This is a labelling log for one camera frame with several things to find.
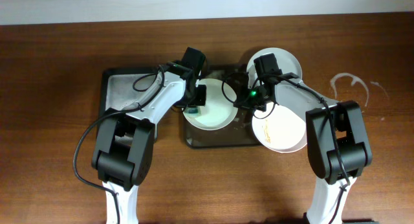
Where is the black soapy sponge tray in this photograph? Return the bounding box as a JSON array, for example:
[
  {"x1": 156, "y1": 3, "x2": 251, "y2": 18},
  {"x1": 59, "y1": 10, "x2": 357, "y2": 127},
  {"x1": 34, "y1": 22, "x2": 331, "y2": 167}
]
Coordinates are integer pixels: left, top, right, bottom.
[{"x1": 95, "y1": 67, "x2": 158, "y2": 146}]

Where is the pale blue plate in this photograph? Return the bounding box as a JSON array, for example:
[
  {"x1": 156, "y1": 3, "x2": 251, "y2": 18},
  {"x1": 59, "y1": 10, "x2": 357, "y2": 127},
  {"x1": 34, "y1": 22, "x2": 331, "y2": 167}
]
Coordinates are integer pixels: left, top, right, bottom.
[{"x1": 246, "y1": 47, "x2": 303, "y2": 88}]

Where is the right black cable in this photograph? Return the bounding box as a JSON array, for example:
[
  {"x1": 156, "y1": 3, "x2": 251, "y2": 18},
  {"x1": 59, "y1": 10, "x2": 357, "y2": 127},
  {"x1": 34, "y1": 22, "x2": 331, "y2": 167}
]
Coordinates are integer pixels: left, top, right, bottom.
[{"x1": 221, "y1": 71, "x2": 351, "y2": 224}]

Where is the pinkish white plate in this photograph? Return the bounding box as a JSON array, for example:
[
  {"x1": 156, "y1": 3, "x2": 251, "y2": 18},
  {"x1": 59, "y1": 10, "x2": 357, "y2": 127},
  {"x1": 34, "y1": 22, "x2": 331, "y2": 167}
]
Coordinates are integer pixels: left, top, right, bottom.
[{"x1": 252, "y1": 102, "x2": 307, "y2": 153}]

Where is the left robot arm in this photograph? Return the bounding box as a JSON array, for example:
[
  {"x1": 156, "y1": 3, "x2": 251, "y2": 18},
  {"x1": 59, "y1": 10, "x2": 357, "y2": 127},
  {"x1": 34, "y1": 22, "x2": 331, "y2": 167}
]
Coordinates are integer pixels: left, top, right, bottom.
[{"x1": 91, "y1": 47, "x2": 206, "y2": 223}]

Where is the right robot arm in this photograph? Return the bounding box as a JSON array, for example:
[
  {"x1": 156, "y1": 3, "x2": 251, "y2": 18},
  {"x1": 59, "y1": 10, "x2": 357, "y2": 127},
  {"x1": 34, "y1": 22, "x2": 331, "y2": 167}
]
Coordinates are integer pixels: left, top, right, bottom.
[{"x1": 234, "y1": 48, "x2": 373, "y2": 223}]

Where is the dark brown plate tray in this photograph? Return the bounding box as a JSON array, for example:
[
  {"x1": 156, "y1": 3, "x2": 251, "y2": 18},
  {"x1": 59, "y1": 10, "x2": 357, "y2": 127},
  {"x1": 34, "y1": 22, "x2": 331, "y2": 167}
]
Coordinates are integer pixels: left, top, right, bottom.
[{"x1": 181, "y1": 64, "x2": 260, "y2": 149}]

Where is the green yellow sponge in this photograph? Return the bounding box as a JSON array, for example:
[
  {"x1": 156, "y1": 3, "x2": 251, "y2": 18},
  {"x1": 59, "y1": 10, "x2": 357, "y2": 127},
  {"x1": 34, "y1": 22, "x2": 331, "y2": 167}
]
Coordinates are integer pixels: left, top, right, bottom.
[{"x1": 186, "y1": 107, "x2": 201, "y2": 116}]

